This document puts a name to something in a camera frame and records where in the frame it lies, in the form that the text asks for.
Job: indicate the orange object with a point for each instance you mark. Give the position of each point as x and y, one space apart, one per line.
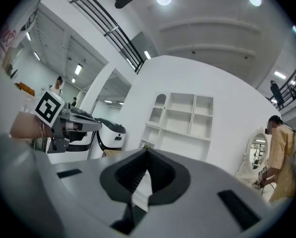
25 88

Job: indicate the flower plant in white pot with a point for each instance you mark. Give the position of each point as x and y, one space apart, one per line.
145 145

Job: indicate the white ornate oval mirror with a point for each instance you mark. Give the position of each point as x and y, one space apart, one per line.
258 150

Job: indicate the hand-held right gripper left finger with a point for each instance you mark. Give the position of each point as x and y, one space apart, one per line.
118 182

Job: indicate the rectangular ceiling light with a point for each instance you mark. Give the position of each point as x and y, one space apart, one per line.
147 54
78 69
280 75

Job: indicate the person's left forearm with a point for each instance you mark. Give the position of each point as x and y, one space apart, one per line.
26 125

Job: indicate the black balcony railing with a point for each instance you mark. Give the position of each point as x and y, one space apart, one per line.
290 88
113 31

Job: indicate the white shelf cabinet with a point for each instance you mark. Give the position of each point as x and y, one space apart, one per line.
180 123

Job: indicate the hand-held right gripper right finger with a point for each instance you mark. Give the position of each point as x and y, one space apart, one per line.
170 182

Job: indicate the white shirt with pink print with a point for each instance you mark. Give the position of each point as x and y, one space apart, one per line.
16 26

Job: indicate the brown cardboard box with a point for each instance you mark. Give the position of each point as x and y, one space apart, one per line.
111 153

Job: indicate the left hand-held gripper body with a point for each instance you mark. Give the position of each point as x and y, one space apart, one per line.
49 108

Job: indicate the white and black appliance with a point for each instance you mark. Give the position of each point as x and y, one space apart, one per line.
111 135
78 144

